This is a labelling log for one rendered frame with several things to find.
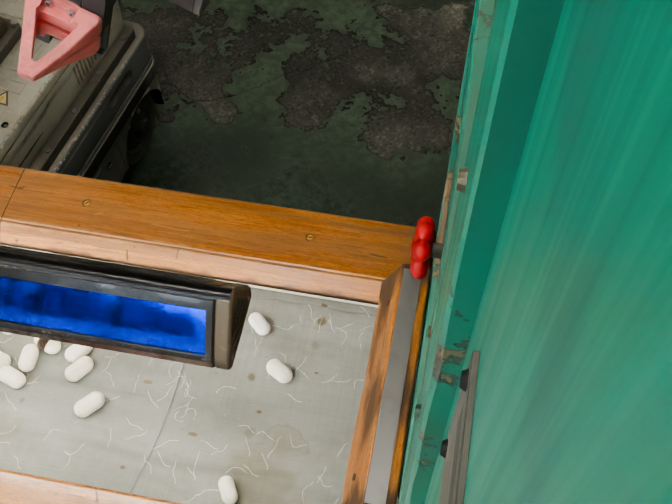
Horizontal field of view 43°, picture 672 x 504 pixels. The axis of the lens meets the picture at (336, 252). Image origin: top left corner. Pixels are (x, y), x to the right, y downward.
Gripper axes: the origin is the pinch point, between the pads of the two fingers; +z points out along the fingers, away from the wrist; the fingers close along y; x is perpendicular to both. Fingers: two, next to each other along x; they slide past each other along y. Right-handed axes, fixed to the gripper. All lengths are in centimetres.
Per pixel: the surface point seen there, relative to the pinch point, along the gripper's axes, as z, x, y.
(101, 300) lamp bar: 13.7, -13.3, 6.9
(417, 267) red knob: 12.2, -32.8, -16.3
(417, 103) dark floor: -112, -53, 108
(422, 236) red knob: 10.6, -32.2, -17.4
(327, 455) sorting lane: 10, -42, 34
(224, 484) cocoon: 17, -32, 36
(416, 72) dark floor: -123, -50, 109
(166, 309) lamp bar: 13.0, -18.6, 4.9
